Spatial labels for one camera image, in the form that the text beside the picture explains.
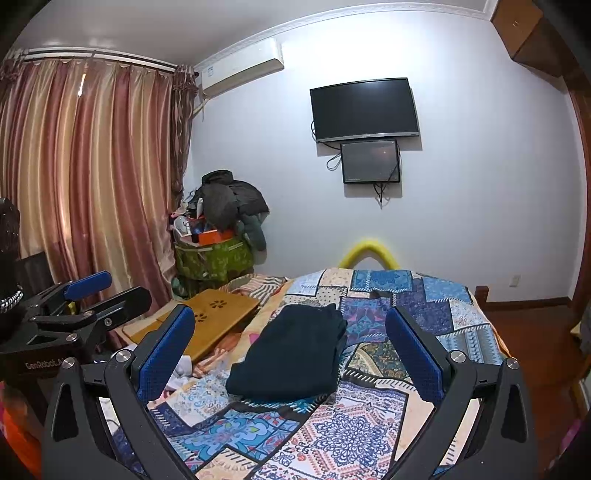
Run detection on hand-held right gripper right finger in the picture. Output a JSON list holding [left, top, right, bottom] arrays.
[[384, 305, 540, 480]]

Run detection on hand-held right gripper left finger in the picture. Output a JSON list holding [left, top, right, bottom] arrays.
[[41, 305, 199, 480]]

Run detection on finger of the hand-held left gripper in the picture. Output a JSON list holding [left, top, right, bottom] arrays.
[[22, 271, 114, 320], [28, 286, 153, 358]]

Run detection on dark teal pants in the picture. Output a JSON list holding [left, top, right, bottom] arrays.
[[225, 303, 348, 403]]

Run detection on white cloth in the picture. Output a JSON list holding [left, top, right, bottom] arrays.
[[164, 354, 195, 394]]

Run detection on wooden lap desk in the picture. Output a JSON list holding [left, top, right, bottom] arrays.
[[124, 288, 260, 366]]

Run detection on patchwork bedspread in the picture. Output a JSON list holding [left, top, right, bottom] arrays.
[[99, 268, 514, 480]]

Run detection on person's orange clothing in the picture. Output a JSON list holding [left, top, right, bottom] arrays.
[[0, 381, 44, 480]]

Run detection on green patterned bag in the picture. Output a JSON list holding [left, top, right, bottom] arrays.
[[174, 235, 256, 297]]

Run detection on pink striped curtain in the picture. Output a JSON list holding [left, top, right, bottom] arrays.
[[0, 58, 200, 319]]

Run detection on striped orange blanket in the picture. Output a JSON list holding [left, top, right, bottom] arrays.
[[233, 274, 289, 298]]

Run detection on orange box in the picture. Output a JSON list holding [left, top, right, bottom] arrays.
[[198, 229, 237, 246]]

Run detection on yellow foam tube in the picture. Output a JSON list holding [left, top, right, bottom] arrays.
[[338, 237, 402, 271]]

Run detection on pile of dark clothes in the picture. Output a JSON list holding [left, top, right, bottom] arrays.
[[188, 170, 270, 253]]

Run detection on curtain rod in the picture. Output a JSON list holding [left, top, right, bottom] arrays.
[[18, 46, 180, 73]]

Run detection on white air conditioner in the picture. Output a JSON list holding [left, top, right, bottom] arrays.
[[193, 38, 286, 99]]

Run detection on small wall monitor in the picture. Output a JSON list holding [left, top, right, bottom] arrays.
[[340, 138, 402, 185]]

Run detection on wooden door frame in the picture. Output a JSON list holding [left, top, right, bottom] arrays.
[[564, 74, 591, 418]]

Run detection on black wall television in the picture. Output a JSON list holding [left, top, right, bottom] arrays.
[[309, 78, 420, 144]]

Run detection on wooden wall cabinet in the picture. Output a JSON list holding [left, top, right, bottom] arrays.
[[489, 0, 572, 80]]

